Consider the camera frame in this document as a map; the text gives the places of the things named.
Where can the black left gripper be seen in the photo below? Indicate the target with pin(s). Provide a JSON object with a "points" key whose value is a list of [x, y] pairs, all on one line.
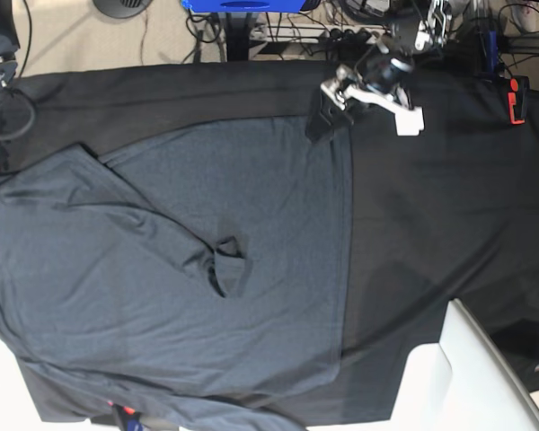
{"points": [[374, 81]]}

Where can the dark grey T-shirt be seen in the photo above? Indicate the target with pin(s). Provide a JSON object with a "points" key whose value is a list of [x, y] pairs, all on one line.
{"points": [[182, 276]]}

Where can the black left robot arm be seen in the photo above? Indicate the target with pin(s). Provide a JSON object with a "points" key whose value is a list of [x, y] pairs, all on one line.
{"points": [[430, 35]]}

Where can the blue clamp at rear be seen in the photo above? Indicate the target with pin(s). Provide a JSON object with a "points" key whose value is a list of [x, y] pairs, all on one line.
{"points": [[490, 52]]}

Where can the red black table clamp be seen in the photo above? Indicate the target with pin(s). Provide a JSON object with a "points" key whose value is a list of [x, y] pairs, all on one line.
{"points": [[518, 89]]}

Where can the blue plastic bin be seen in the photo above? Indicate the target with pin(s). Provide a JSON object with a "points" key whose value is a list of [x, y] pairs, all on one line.
{"points": [[250, 6]]}

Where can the round black stand base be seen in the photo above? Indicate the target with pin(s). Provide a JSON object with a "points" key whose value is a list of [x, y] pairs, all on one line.
{"points": [[121, 9]]}

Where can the red blue front clamp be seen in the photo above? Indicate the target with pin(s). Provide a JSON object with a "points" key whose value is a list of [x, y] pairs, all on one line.
{"points": [[126, 418]]}

